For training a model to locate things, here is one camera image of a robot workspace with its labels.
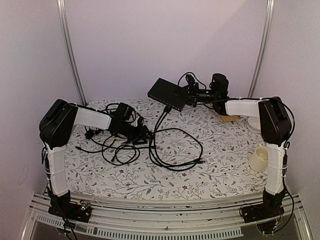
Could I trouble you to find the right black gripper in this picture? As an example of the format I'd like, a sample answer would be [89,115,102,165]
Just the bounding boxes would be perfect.
[174,81,218,107]

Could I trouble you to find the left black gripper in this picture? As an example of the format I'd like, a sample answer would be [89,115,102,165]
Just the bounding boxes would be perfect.
[118,121,155,145]

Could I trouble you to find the black network switch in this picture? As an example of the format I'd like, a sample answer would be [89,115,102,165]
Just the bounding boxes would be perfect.
[147,78,186,112]

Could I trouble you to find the black power adapter plug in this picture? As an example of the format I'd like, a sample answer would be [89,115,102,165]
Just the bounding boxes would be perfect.
[84,129,95,140]

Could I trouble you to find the black ethernet cable pulled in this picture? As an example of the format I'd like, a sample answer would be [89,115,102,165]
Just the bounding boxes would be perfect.
[75,136,117,154]

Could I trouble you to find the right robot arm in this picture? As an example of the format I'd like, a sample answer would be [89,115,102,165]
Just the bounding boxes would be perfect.
[182,72,295,218]

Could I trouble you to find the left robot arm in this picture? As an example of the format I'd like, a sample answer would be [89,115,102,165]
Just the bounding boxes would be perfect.
[39,99,151,217]

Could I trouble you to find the woven bamboo tray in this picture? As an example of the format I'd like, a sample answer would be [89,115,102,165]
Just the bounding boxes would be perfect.
[213,110,242,123]

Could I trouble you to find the floral table mat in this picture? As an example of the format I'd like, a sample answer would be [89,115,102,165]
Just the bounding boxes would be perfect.
[65,106,268,201]

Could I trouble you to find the white ceramic bowl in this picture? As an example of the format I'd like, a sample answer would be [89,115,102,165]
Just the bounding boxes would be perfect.
[247,116,261,133]

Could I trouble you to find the cream ribbed cup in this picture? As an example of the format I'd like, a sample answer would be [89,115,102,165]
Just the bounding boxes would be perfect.
[248,146,268,173]

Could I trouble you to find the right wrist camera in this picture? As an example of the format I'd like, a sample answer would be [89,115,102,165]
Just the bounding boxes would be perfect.
[185,74,196,87]

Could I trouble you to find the black cable bundle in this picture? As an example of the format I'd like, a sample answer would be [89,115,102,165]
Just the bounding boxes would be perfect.
[148,104,207,173]

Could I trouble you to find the front aluminium rail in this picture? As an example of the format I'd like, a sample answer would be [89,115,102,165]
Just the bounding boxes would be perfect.
[21,193,313,240]

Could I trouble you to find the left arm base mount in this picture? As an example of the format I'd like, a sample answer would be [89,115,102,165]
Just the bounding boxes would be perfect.
[48,197,92,223]

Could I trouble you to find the right aluminium frame post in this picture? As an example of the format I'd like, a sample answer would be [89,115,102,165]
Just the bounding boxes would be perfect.
[247,0,275,98]

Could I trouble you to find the aluminium frame post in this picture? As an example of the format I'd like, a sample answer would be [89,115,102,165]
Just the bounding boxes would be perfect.
[247,0,275,98]
[56,0,87,105]

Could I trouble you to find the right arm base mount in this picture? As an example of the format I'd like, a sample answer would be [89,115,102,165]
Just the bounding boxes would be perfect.
[239,199,285,223]

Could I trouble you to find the left aluminium frame post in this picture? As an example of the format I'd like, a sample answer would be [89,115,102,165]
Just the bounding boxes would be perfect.
[56,0,87,105]

